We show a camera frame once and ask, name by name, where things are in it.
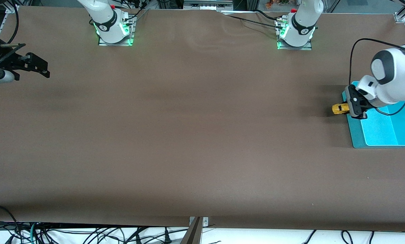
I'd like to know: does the yellow toy beetle car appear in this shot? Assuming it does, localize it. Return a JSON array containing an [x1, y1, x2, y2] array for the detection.
[[332, 103, 350, 116]]

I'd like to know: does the teal plastic bin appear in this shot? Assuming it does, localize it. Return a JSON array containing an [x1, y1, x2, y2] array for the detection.
[[342, 81, 405, 149]]

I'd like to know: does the brown table cover sheet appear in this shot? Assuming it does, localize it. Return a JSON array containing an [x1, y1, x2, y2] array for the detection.
[[0, 7, 405, 232]]

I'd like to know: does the grey background device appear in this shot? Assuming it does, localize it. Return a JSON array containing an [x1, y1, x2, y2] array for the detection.
[[184, 0, 233, 10]]

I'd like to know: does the dark metal bar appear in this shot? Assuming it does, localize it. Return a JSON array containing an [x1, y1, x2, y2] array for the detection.
[[179, 217, 203, 244]]

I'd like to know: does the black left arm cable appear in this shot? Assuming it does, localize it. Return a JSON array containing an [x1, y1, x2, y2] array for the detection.
[[349, 38, 405, 85]]

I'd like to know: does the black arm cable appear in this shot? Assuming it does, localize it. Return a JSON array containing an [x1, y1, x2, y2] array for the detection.
[[6, 0, 19, 44], [349, 38, 405, 85]]

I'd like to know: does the aluminium table frame rail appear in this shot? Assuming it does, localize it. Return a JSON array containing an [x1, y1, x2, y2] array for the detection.
[[0, 0, 23, 38]]

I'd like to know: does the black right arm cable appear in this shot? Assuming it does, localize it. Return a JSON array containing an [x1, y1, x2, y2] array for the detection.
[[6, 0, 19, 44]]

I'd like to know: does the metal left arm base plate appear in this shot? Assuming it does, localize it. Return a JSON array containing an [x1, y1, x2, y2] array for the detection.
[[277, 19, 313, 50]]

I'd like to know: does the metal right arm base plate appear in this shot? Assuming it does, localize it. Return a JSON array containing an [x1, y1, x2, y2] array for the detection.
[[98, 15, 135, 46]]

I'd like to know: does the short black table cable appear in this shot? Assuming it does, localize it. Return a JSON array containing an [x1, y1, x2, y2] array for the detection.
[[253, 8, 286, 21]]

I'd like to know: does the long black table cable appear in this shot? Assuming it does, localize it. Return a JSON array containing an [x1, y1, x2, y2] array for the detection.
[[221, 13, 284, 30]]

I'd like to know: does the black looped floor cable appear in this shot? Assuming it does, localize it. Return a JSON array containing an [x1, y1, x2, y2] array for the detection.
[[0, 204, 20, 244]]

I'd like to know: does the tangled black cable bundle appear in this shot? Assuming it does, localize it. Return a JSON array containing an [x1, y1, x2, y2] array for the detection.
[[37, 225, 189, 244]]

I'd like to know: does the metal table edge bracket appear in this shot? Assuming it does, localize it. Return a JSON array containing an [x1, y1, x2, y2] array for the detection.
[[189, 217, 209, 227]]

